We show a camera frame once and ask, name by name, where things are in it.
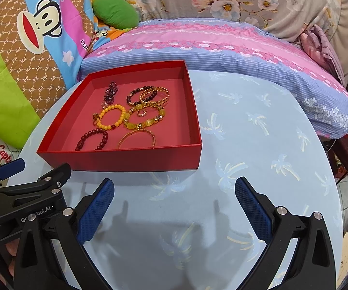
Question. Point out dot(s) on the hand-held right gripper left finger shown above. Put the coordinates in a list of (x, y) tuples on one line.
[(97, 211)]

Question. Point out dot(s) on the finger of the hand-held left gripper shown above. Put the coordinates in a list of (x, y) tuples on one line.
[(11, 167), (47, 182)]

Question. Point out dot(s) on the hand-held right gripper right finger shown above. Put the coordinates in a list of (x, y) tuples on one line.
[(252, 211)]

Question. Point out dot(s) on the red cardboard box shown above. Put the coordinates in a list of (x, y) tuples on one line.
[(116, 160)]

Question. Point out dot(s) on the thin gold bangle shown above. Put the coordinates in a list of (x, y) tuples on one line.
[(154, 139)]

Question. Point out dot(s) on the twisted gold bangle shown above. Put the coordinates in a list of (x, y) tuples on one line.
[(165, 92)]

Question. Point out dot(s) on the person's left hand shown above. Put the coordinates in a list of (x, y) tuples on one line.
[(11, 258)]

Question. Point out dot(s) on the light blue palm print tablecloth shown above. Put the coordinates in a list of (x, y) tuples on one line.
[(237, 127)]

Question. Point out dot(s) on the cartoon monkey printed blanket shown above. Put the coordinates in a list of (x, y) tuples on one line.
[(26, 66)]

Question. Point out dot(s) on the maroon chair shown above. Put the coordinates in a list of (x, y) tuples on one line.
[(347, 154)]

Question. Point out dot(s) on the pink and blue floral pillow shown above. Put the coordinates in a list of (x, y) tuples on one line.
[(222, 51)]

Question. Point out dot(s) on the purple quilted cloth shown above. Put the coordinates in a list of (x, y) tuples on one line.
[(321, 48)]

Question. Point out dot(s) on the green cushion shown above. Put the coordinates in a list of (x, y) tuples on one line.
[(116, 12)]

